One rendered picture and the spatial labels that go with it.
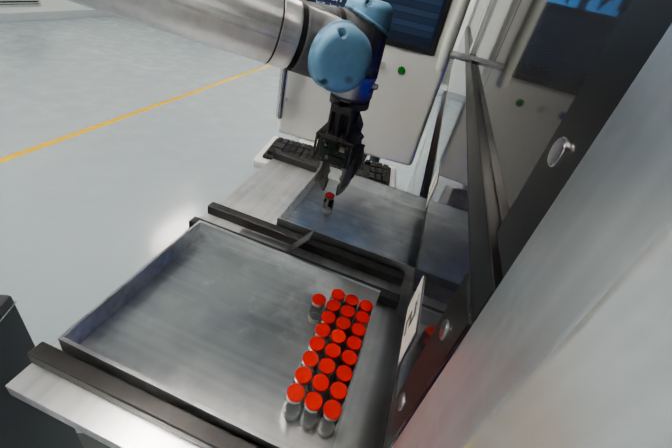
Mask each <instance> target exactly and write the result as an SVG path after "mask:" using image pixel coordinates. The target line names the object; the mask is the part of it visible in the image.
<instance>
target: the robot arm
mask: <svg viewBox="0 0 672 448"><path fill-rule="evenodd" d="M67 1H70V2H73V3H77V4H80V5H83V6H86V7H89V8H92V9H95V10H99V11H102V12H105V13H108V14H111V15H114V16H117V17H121V18H124V19H127V20H130V21H133V22H136V23H140V24H143V25H146V26H149V27H152V28H155V29H158V30H162V31H165V32H168V33H171V34H174V35H177V36H180V37H184V38H187V39H190V40H193V41H196V42H199V43H203V44H206V45H209V46H212V47H215V48H218V49H221V50H225V51H228V52H231V53H234V54H237V55H240V56H244V57H247V58H250V59H253V60H256V61H259V62H262V63H266V64H269V65H272V66H275V67H278V68H281V69H285V70H288V71H291V72H294V73H297V74H301V75H304V76H307V77H310V78H312V79H313V81H314V82H315V83H316V84H317V85H319V86H321V87H323V88H324V89H326V90H328V91H330V92H331V94H330V99H329V101H330V102H331V108H330V114H329V119H328V122H327V123H326V124H325V125H324V126H323V127H322V128H320V129H319V130H318V131H317V132H316V137H315V142H314V148H313V153H312V158H314V157H315V156H316V155H317V159H318V165H317V172H316V174H315V177H314V181H315V182H316V181H318V180H319V184H320V187H321V189H322V191H324V190H325V188H326V186H327V183H328V181H329V180H328V174H329V173H330V165H334V166H337V167H340V168H341V169H342V175H341V177H340V178H339V180H340V183H339V184H338V186H337V190H336V196H338V195H340V194H341V193H342V192H343V191H344V190H345V189H346V188H347V186H348V184H349V183H350V181H351V180H352V178H353V177H354V175H355V174H356V172H357V171H358V169H359V168H360V166H361V164H362V162H363V159H364V147H365V145H364V144H362V139H363V138H364V135H363V134H362V133H361V131H362V127H363V120H362V117H361V114H360V112H361V111H366V110H368V107H369V103H370V100H371V98H372V95H373V91H374V90H377V89H378V84H375V81H376V79H377V76H378V72H379V69H380V65H381V61H382V57H383V53H384V49H385V46H386V42H387V38H389V32H390V27H391V22H392V15H393V8H392V6H391V5H390V4H389V3H387V2H385V1H382V0H347V3H346V4H345V7H337V6H331V5H326V4H320V3H315V2H310V1H306V0H67ZM317 139H318V143H317ZM316 143H317V146H316ZM315 149H316V150H315Z"/></svg>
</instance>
